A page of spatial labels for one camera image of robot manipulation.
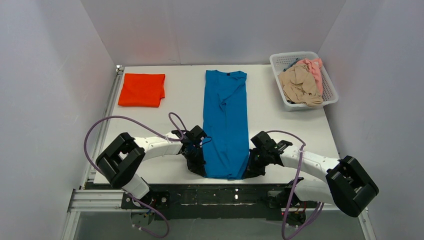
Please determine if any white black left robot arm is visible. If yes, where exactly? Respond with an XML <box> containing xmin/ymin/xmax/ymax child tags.
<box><xmin>94</xmin><ymin>129</ymin><xmax>209</xmax><ymax>200</ymax></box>

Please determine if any white plastic laundry basket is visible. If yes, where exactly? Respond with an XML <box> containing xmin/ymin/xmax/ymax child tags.
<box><xmin>269</xmin><ymin>51</ymin><xmax>339</xmax><ymax>112</ymax></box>

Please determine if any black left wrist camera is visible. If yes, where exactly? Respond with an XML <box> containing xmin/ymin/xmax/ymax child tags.
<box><xmin>171</xmin><ymin>125</ymin><xmax>212</xmax><ymax>148</ymax></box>

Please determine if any beige t shirt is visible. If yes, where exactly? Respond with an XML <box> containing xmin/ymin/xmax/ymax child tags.
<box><xmin>278</xmin><ymin>63</ymin><xmax>324</xmax><ymax>107</ymax></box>

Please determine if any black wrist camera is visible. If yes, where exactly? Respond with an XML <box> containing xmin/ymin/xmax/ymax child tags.
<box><xmin>250</xmin><ymin>131</ymin><xmax>293</xmax><ymax>155</ymax></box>
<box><xmin>171</xmin><ymin>125</ymin><xmax>212</xmax><ymax>148</ymax></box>

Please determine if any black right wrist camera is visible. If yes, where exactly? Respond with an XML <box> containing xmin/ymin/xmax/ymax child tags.
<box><xmin>250</xmin><ymin>131</ymin><xmax>293</xmax><ymax>155</ymax></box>

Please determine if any folded orange t shirt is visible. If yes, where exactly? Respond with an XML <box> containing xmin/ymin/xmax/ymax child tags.
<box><xmin>118</xmin><ymin>73</ymin><xmax>166</xmax><ymax>108</ymax></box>

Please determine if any pink t shirt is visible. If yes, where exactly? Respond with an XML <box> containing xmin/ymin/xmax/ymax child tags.
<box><xmin>295</xmin><ymin>57</ymin><xmax>324</xmax><ymax>95</ymax></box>

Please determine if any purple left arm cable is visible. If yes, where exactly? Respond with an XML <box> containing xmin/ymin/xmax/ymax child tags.
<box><xmin>83</xmin><ymin>111</ymin><xmax>188</xmax><ymax>239</ymax></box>

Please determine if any aluminium frame rail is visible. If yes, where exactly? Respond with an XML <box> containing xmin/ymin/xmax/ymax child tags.
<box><xmin>61</xmin><ymin>189</ymin><xmax>376</xmax><ymax>240</ymax></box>

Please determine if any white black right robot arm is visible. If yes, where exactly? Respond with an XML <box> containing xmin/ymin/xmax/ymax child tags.
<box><xmin>242</xmin><ymin>140</ymin><xmax>380</xmax><ymax>217</ymax></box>

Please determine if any blue t shirt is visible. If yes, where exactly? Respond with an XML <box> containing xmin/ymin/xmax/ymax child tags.
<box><xmin>203</xmin><ymin>70</ymin><xmax>249</xmax><ymax>180</ymax></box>

